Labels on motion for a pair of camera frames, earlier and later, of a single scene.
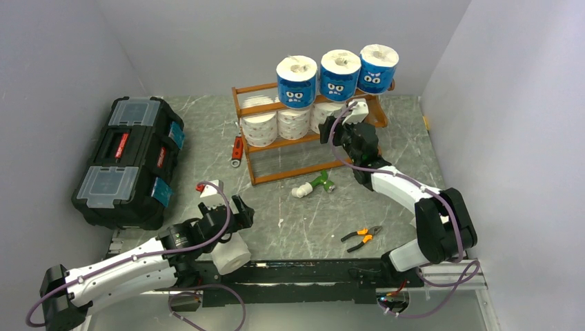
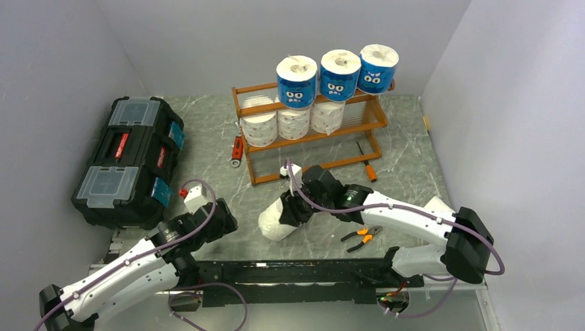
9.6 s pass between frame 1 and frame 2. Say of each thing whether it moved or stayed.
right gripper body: moved
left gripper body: stayed
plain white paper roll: moved
